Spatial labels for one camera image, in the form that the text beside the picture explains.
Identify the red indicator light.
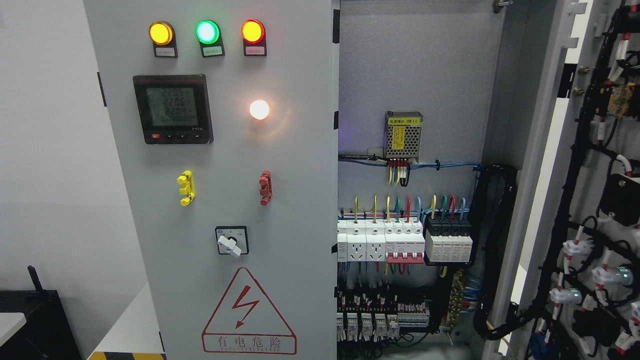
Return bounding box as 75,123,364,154
241,18,267,57

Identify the yellow indicator light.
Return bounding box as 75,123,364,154
148,21,178,59

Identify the yellow terminal post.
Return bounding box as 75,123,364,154
176,170,195,207

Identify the grey cabinet door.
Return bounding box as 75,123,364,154
477,0,639,360
84,0,339,360

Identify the black white surge protector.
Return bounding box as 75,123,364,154
423,216,474,264

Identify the white socket breaker row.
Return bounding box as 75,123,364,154
337,219,425,264

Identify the red electric hazard warning sticker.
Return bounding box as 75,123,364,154
201,267,297,355

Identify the black device with antenna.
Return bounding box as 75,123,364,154
0,265,82,360

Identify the metal mesh power supply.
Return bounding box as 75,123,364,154
383,111,423,160

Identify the green indicator light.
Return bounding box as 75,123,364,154
195,19,226,58

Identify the black digital power meter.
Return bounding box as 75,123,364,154
132,74,214,145

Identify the relay terminal block row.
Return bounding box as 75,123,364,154
334,283,431,343

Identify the white glowing indicator light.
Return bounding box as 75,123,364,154
249,99,271,121

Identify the black wrapped cable loom right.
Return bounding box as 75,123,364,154
469,163,538,342

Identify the brass ground terminal bar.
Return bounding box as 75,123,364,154
446,269,466,330

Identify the white rotary selector switch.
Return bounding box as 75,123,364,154
215,225,249,259

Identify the red terminal post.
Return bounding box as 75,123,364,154
258,170,273,207

